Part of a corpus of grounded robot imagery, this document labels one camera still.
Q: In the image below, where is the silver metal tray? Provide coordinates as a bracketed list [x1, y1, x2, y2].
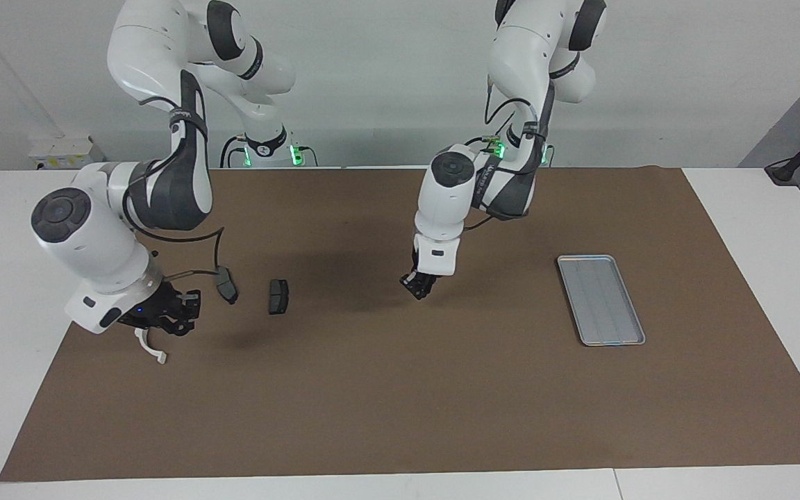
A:
[556, 254, 647, 347]

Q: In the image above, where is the curved dark grey brake pad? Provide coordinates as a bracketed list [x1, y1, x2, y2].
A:
[216, 267, 240, 306]

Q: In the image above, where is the rectangular dark grey brake pad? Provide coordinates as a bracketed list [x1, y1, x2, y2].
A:
[268, 278, 292, 316]

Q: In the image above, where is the brown table mat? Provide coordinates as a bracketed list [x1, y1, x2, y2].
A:
[0, 165, 800, 483]

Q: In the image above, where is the white power strip box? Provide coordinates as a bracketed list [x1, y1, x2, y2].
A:
[28, 135, 106, 171]

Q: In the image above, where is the white semicircular bracket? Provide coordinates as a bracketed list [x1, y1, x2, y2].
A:
[135, 326, 167, 365]

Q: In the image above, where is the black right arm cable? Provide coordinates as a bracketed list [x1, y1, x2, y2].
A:
[126, 97, 227, 282]

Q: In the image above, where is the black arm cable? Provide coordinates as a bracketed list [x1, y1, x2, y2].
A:
[462, 73, 557, 233]
[126, 97, 227, 282]

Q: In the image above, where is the black left base cable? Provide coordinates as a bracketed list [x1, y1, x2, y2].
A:
[451, 132, 505, 166]

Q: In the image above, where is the black base cable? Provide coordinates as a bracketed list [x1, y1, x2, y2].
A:
[451, 132, 505, 166]
[219, 135, 248, 169]

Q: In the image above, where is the black right base cable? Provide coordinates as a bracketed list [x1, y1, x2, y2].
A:
[219, 135, 248, 169]

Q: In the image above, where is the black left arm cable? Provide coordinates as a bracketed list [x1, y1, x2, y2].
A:
[462, 73, 557, 233]

